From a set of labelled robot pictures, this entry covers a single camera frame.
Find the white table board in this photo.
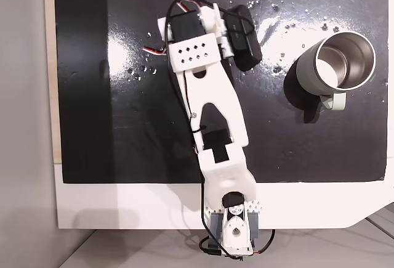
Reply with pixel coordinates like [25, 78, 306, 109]
[54, 163, 394, 230]

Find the black base cable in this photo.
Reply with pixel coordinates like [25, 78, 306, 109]
[198, 228, 276, 259]

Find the grey steel mug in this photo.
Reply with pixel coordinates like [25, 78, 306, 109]
[294, 31, 377, 112]

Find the black glossy mat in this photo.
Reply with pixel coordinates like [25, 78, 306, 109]
[54, 0, 390, 185]

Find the light wooden board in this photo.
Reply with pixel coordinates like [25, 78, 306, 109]
[42, 0, 63, 164]

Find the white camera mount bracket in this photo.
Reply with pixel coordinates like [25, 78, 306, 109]
[215, 18, 234, 60]

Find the black oval camera box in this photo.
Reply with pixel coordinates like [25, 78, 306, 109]
[222, 4, 263, 72]

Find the grey table clamp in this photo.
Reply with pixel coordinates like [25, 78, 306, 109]
[210, 211, 261, 251]

